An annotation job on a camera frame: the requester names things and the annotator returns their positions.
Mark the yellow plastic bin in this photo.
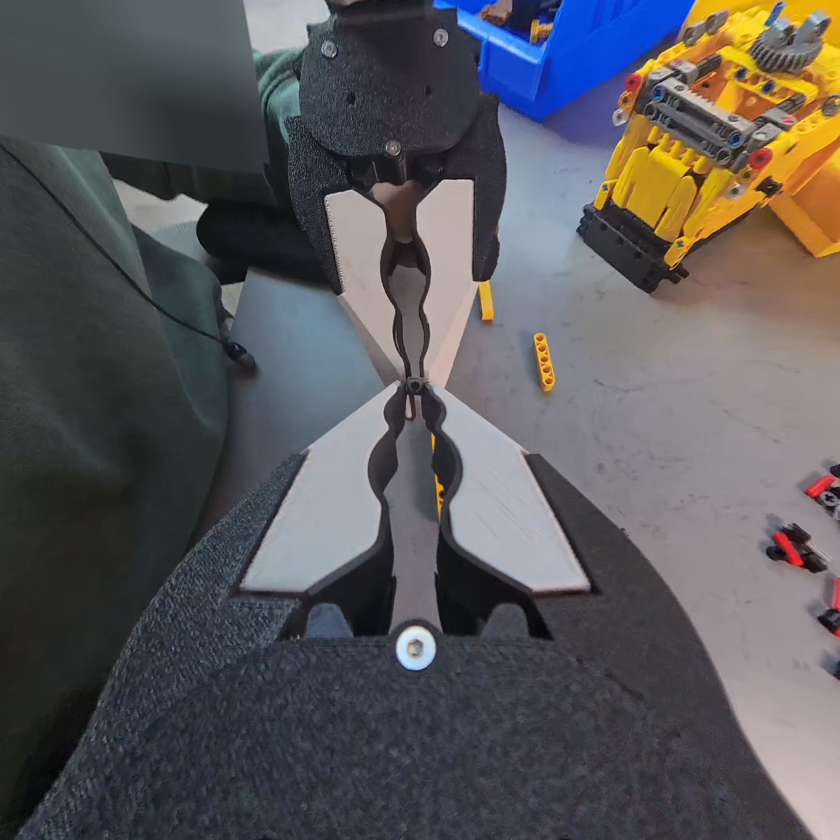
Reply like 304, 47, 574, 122
682, 0, 840, 258

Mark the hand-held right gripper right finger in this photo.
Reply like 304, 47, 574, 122
425, 386, 592, 632

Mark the black quilted cushion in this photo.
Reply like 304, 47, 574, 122
196, 200, 332, 284

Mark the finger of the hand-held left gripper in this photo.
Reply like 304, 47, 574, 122
415, 177, 480, 389
323, 190, 412, 386

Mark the short yellow lego beam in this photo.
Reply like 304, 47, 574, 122
533, 332, 557, 392

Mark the person's left forearm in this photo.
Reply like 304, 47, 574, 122
252, 49, 306, 211

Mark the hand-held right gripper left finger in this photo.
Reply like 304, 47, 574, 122
241, 382, 406, 634

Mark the blue plastic bin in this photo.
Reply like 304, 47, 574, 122
453, 0, 697, 123

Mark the yellow black lego vehicle model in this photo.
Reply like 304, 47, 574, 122
576, 0, 840, 294

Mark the pile of small lego pieces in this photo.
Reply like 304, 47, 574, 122
764, 459, 840, 683

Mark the black drawstring cord with toggle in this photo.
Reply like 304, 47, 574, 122
20, 157, 258, 371

